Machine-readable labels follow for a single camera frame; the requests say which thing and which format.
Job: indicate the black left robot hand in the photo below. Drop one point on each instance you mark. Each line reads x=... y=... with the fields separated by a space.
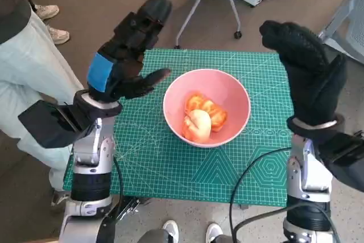
x=125 y=55

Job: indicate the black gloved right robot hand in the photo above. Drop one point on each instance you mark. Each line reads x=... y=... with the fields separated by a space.
x=310 y=78

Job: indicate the pink bowl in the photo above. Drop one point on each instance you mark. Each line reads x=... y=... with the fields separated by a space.
x=221 y=89

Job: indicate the orange toy bread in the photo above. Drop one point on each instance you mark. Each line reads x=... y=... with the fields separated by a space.
x=216 y=113

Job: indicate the round toy bread bun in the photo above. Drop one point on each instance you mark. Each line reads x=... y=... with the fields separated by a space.
x=199 y=125

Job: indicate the white mesh chair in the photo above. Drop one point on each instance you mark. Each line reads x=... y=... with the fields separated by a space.
x=352 y=26

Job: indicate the person in dark trousers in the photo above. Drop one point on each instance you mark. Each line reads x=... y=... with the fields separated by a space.
x=55 y=35

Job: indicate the black caster wheel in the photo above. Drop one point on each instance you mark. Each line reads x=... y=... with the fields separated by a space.
x=359 y=134

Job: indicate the person in light trousers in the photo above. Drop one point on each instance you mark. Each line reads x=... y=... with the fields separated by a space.
x=28 y=69

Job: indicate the green cutting mat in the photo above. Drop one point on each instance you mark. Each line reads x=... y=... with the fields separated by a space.
x=159 y=169

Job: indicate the white shoe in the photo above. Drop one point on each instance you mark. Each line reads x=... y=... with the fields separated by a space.
x=214 y=231
x=170 y=230

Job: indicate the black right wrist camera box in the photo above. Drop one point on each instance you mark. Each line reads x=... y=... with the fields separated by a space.
x=349 y=163

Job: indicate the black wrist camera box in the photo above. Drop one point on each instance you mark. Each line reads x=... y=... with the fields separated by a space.
x=45 y=123
x=349 y=163

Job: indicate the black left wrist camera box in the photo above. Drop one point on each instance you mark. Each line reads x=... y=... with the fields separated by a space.
x=45 y=123

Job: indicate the metal folding table bracket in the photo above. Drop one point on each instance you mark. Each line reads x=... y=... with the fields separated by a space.
x=129 y=209

